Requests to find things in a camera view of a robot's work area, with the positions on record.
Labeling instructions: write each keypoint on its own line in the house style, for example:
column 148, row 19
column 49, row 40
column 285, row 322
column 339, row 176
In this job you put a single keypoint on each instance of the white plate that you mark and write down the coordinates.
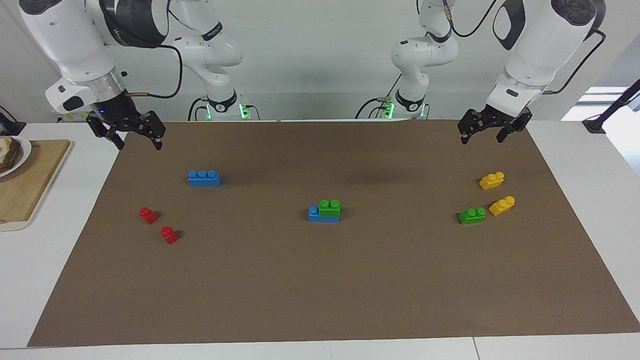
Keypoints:
column 25, row 152

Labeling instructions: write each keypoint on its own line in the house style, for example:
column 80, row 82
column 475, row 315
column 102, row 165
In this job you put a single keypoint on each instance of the red one-stud block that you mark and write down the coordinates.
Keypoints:
column 169, row 235
column 148, row 215

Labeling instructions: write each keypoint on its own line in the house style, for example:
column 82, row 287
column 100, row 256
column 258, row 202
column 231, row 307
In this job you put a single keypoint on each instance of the toast with egg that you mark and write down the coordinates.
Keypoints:
column 7, row 155

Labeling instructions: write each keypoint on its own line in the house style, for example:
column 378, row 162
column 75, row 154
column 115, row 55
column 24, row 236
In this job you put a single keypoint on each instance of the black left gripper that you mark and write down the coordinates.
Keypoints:
column 497, row 120

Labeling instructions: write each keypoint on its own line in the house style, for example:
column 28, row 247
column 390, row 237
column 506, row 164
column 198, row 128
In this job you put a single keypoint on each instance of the blue three-stud block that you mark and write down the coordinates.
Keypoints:
column 204, row 179
column 315, row 216

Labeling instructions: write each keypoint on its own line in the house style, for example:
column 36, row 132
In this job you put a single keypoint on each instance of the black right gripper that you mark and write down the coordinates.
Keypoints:
column 122, row 115

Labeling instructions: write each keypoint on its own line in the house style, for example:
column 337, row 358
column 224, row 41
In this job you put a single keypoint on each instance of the yellow two-stud block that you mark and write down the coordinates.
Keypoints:
column 502, row 206
column 491, row 181

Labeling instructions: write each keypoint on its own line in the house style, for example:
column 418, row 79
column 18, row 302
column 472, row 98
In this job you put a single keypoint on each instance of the brown paper mat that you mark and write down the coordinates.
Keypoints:
column 320, row 280

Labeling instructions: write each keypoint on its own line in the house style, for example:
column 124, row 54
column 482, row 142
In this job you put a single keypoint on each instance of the white power strip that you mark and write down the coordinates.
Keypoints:
column 80, row 116

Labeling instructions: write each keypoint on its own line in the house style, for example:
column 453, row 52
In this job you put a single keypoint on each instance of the wooden cutting board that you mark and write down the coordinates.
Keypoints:
column 30, row 190

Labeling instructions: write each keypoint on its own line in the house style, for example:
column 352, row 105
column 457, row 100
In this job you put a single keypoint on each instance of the green two-stud block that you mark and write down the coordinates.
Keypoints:
column 330, row 208
column 472, row 216

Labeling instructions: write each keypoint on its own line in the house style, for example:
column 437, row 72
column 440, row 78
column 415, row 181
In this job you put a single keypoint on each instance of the black clamp device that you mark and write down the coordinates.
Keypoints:
column 10, row 126

